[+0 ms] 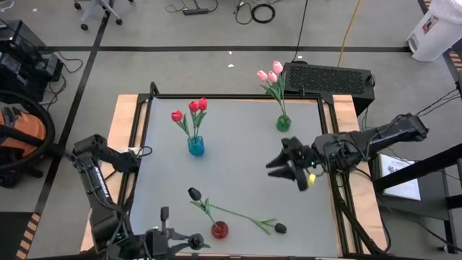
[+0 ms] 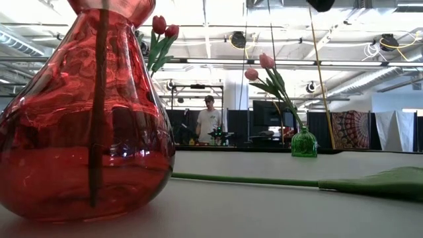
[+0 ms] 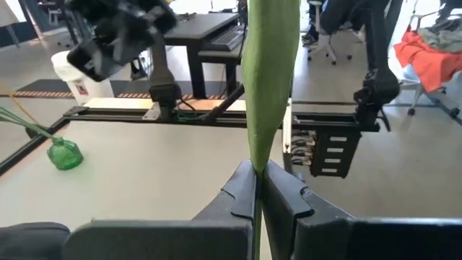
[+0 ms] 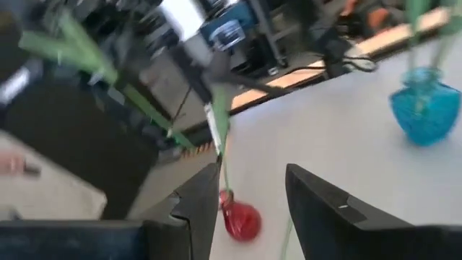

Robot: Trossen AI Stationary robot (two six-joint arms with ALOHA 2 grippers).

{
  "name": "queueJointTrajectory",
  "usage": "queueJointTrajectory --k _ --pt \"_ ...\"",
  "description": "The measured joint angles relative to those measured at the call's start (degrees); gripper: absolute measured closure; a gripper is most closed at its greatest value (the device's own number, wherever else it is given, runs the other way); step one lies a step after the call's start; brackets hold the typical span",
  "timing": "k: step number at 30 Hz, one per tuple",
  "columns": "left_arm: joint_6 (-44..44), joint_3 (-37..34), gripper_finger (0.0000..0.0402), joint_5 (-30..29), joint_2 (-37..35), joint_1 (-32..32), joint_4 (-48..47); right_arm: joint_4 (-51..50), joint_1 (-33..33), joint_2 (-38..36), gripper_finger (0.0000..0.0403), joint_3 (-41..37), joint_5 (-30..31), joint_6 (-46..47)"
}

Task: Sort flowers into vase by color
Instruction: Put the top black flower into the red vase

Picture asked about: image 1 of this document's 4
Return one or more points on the green glass vase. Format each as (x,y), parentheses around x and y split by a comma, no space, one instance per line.
(283,123)

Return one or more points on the black side stand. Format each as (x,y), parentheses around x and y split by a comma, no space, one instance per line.
(433,195)

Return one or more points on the grey office chair base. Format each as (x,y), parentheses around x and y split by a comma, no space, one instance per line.
(108,9)

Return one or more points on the small yellow tag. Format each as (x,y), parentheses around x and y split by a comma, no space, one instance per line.
(311,179)

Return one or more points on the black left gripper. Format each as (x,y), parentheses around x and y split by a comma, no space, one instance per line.
(157,243)

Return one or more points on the white trash bin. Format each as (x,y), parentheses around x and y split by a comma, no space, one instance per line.
(433,36)

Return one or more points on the black aluminium table frame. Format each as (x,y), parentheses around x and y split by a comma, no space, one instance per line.
(234,96)

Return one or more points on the grey table mat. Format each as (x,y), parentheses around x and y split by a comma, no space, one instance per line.
(245,173)

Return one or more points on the blue glass vase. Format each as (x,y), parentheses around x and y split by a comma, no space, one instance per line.
(196,146)

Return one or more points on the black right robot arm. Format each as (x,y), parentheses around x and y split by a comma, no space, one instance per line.
(379,135)

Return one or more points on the black power strip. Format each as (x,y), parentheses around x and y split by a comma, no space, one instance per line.
(195,11)

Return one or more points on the orange vacuum cleaner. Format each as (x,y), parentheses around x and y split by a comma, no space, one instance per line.
(50,126)
(25,130)

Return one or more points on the white paper sheet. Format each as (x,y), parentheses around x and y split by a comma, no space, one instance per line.
(400,180)

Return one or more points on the pink artificial tulip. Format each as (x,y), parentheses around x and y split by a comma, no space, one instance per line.
(272,76)
(277,66)
(262,75)

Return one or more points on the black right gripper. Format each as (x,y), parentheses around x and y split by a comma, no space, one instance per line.
(301,155)

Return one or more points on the red artificial tulip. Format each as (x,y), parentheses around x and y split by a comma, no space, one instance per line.
(203,103)
(193,106)
(177,116)

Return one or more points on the red glass vase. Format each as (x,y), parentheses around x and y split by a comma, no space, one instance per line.
(219,230)

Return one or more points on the black perforated computer case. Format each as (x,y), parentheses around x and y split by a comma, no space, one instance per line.
(325,77)

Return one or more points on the black equipment box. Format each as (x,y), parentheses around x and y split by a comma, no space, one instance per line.
(21,61)

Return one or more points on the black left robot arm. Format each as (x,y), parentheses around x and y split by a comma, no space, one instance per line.
(99,191)

